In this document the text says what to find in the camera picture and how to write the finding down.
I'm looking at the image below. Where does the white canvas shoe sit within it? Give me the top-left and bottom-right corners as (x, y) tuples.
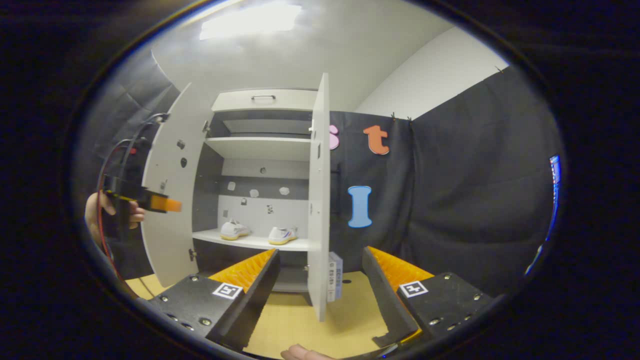
(268, 226), (299, 246)
(220, 220), (251, 241)

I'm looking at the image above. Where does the white door with cat sticker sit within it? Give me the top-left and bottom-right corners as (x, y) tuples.
(306, 72), (332, 323)

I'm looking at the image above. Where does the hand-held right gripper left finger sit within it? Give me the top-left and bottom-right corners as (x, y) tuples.
(149, 248), (281, 351)

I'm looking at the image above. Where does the black backdrop cloth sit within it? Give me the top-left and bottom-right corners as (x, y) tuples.
(75, 50), (561, 298)

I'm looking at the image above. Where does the small white printed box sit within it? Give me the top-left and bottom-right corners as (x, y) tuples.
(327, 251), (345, 303)

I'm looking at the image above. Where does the white door with phone sticker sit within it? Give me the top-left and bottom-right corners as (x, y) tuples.
(141, 82), (213, 288)

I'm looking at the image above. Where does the white cabinet drawer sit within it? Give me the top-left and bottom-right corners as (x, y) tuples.
(211, 89), (318, 112)

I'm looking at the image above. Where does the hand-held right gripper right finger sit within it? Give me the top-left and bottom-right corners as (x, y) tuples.
(362, 246), (495, 346)

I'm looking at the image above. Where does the white and grey shoe cabinet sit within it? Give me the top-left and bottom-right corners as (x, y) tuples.
(191, 89), (321, 293)

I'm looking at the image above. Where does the black cable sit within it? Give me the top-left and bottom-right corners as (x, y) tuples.
(120, 112), (171, 171)

